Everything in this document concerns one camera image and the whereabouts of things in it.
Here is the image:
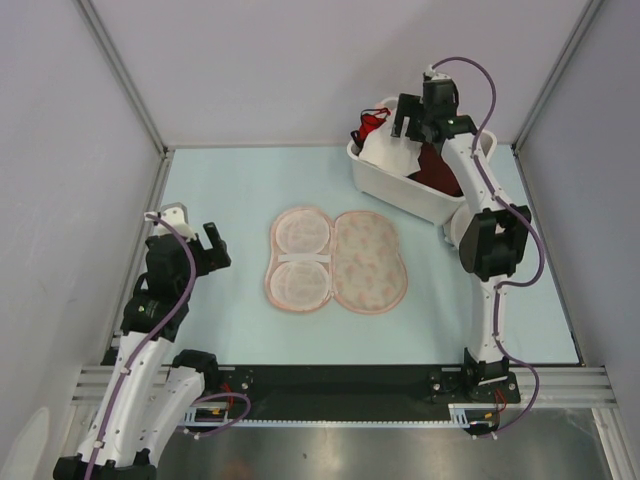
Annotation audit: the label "white bra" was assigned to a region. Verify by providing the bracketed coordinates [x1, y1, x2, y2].
[358, 120, 422, 177]

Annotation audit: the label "peach floral mesh laundry bag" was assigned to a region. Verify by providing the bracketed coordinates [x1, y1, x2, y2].
[264, 207, 408, 315]

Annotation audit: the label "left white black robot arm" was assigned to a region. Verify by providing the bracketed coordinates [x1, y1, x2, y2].
[53, 220, 231, 479]

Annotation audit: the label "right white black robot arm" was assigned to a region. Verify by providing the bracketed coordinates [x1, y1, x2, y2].
[391, 73, 531, 401]

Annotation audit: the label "round white mesh laundry bag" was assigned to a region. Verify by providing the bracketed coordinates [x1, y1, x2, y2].
[443, 203, 473, 249]

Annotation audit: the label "maroon garment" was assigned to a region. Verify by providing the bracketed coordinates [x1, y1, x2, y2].
[409, 143, 463, 198]

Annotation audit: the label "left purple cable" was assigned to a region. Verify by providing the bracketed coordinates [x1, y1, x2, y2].
[79, 213, 252, 480]

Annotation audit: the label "purple cable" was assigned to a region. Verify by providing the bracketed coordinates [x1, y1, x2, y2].
[428, 56, 541, 441]
[79, 213, 252, 480]

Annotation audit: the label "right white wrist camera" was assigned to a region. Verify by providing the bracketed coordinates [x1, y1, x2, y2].
[423, 65, 453, 86]

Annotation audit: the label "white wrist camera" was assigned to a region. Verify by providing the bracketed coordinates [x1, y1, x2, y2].
[144, 202, 197, 242]
[423, 65, 453, 86]

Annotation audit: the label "red bra black straps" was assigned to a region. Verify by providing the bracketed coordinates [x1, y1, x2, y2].
[350, 105, 393, 151]

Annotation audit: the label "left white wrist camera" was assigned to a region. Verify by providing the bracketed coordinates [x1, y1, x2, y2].
[144, 202, 197, 242]

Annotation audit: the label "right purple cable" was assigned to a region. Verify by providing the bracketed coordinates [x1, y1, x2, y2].
[428, 56, 541, 441]

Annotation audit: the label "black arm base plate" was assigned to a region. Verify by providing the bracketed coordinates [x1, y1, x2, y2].
[202, 365, 521, 423]

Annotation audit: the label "right vertical aluminium post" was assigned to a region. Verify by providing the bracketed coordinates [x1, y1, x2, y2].
[511, 0, 606, 155]

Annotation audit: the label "vertical aluminium post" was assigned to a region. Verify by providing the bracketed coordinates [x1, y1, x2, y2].
[73, 0, 168, 158]
[511, 0, 606, 155]

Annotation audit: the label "left vertical aluminium post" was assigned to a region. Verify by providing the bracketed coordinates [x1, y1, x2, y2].
[73, 0, 168, 158]

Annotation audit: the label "aluminium frame rail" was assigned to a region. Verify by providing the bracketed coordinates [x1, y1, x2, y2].
[74, 364, 640, 480]

